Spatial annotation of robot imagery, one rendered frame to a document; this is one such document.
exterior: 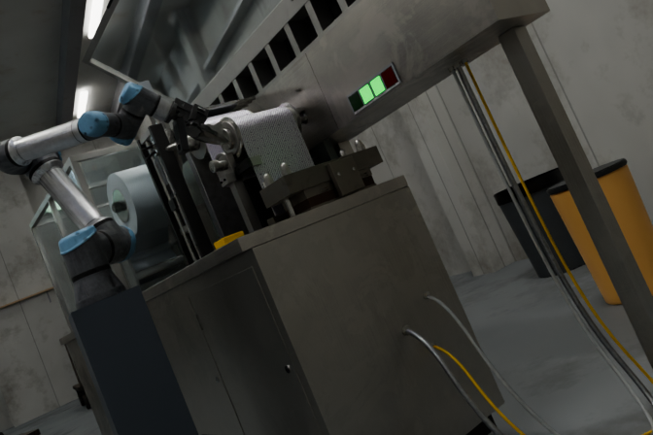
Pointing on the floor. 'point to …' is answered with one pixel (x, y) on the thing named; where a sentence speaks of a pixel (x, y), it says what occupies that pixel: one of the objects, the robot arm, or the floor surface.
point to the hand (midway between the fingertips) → (223, 143)
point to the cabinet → (323, 335)
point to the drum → (611, 175)
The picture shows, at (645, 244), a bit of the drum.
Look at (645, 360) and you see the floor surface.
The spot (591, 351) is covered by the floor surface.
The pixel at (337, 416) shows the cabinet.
